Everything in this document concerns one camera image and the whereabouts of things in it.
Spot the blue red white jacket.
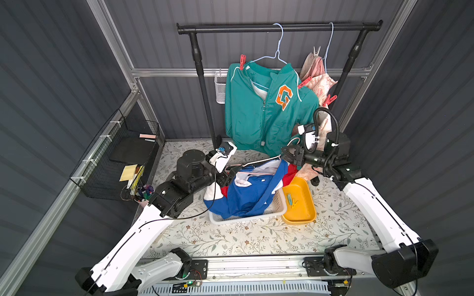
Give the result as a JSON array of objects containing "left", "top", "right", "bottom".
[{"left": 204, "top": 159, "right": 297, "bottom": 219}]

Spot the yellow clothespin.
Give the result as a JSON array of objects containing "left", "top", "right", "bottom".
[{"left": 289, "top": 200, "right": 298, "bottom": 208}]

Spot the green jacket orange letter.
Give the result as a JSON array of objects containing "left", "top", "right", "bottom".
[{"left": 225, "top": 62, "right": 319, "bottom": 157}]

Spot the red clothespin floral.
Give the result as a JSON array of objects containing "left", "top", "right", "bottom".
[
  {"left": 322, "top": 94, "right": 338, "bottom": 108},
  {"left": 297, "top": 76, "right": 312, "bottom": 89}
]

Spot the red clothespin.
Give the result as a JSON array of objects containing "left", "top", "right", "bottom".
[{"left": 239, "top": 54, "right": 246, "bottom": 71}]

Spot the pink wire hanger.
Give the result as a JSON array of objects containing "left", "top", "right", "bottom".
[{"left": 241, "top": 155, "right": 281, "bottom": 168}]

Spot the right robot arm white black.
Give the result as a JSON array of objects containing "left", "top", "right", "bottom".
[{"left": 281, "top": 131, "right": 439, "bottom": 289}]

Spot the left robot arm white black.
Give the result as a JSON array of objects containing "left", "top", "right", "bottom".
[{"left": 75, "top": 142, "right": 237, "bottom": 296}]

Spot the yellow plastic tray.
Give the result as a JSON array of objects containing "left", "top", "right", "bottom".
[{"left": 283, "top": 177, "right": 317, "bottom": 225}]

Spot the white perforated laundry basket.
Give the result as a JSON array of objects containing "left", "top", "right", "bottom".
[{"left": 209, "top": 188, "right": 288, "bottom": 225}]

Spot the pink pen cup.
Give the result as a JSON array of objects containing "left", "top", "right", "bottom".
[{"left": 133, "top": 185, "right": 154, "bottom": 207}]

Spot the pink floral garment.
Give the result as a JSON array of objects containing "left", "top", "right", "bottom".
[{"left": 292, "top": 51, "right": 338, "bottom": 182}]

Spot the yellow sticky notepad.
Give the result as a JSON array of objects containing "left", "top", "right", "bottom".
[{"left": 119, "top": 164, "right": 138, "bottom": 182}]

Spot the white mesh hanging cup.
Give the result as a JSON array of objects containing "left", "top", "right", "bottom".
[{"left": 214, "top": 71, "right": 227, "bottom": 104}]

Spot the black clothes rack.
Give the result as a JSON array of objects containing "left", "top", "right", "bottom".
[{"left": 177, "top": 20, "right": 383, "bottom": 148}]

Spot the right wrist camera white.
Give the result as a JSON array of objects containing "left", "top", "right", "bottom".
[{"left": 297, "top": 123, "right": 320, "bottom": 152}]

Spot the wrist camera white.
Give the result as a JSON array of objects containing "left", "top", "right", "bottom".
[
  {"left": 209, "top": 141, "right": 237, "bottom": 173},
  {"left": 297, "top": 123, "right": 320, "bottom": 152}
]

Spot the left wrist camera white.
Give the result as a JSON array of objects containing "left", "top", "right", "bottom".
[{"left": 209, "top": 141, "right": 237, "bottom": 173}]

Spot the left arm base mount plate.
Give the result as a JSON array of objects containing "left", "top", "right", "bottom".
[{"left": 175, "top": 259, "right": 209, "bottom": 281}]

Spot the light blue wire hanger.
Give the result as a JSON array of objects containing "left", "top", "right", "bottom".
[{"left": 322, "top": 22, "right": 335, "bottom": 73}]

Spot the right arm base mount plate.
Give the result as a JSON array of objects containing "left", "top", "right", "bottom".
[{"left": 301, "top": 256, "right": 357, "bottom": 277}]

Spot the black wire mesh basket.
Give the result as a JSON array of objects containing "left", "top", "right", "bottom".
[{"left": 70, "top": 111, "right": 162, "bottom": 202}]

